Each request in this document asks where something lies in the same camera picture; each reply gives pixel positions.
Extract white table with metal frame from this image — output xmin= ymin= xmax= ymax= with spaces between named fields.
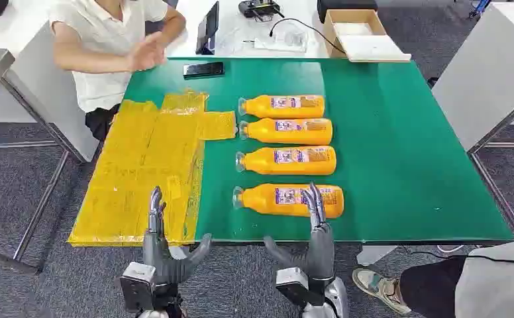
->
xmin=431 ymin=2 xmax=514 ymax=241

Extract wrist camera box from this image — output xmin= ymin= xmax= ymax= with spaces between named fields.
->
xmin=120 ymin=262 xmax=158 ymax=313
xmin=276 ymin=267 xmax=325 ymax=308

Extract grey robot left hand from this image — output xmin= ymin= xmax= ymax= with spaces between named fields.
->
xmin=142 ymin=185 xmax=213 ymax=287

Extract black handheld controller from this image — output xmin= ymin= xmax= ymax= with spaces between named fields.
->
xmin=238 ymin=0 xmax=285 ymax=23

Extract open cardboard box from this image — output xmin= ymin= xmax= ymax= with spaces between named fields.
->
xmin=323 ymin=9 xmax=411 ymax=63

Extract white power strip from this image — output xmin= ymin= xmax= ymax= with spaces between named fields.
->
xmin=254 ymin=37 xmax=308 ymax=54

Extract white flat board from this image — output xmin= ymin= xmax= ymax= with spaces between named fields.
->
xmin=338 ymin=34 xmax=412 ymax=62

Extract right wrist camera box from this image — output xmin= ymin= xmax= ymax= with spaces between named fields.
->
xmin=276 ymin=267 xmax=325 ymax=308

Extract green table mat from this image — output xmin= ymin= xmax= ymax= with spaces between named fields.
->
xmin=123 ymin=58 xmax=514 ymax=245

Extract seated person's left hand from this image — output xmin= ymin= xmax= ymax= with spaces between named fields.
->
xmin=144 ymin=30 xmax=169 ymax=48

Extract black smartphone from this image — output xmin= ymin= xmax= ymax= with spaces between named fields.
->
xmin=182 ymin=61 xmax=226 ymax=80

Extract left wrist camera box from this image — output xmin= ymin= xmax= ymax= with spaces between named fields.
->
xmin=120 ymin=262 xmax=158 ymax=313

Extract standing person's shoe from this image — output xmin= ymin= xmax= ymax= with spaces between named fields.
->
xmin=352 ymin=268 xmax=412 ymax=316

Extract blue object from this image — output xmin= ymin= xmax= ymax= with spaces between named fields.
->
xmin=468 ymin=0 xmax=491 ymax=19

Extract white table leg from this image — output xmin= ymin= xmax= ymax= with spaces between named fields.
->
xmin=355 ymin=244 xmax=399 ymax=267

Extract yellow plastic sheet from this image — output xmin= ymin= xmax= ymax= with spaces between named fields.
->
xmin=67 ymin=89 xmax=238 ymax=248

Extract seated person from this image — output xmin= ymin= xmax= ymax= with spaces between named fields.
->
xmin=47 ymin=0 xmax=187 ymax=142

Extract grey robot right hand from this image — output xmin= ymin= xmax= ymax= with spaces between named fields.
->
xmin=263 ymin=182 xmax=336 ymax=283

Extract orange drink bottle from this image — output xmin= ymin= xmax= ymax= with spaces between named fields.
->
xmin=234 ymin=145 xmax=338 ymax=176
xmin=232 ymin=183 xmax=345 ymax=219
xmin=238 ymin=117 xmax=334 ymax=146
xmin=238 ymin=94 xmax=326 ymax=120

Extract white desk with side panel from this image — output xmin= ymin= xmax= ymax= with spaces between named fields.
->
xmin=0 ymin=0 xmax=101 ymax=164

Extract black cable on desk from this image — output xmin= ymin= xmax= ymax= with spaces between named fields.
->
xmin=268 ymin=17 xmax=348 ymax=56

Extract black tablet on stand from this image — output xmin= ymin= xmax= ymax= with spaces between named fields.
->
xmin=195 ymin=1 xmax=220 ymax=56

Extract seated person's right hand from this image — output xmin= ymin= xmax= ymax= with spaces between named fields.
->
xmin=127 ymin=42 xmax=168 ymax=72

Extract thin black cable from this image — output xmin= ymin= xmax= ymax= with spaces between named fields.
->
xmin=399 ymin=245 xmax=514 ymax=265

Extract standing person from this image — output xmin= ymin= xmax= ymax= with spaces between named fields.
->
xmin=399 ymin=238 xmax=514 ymax=318

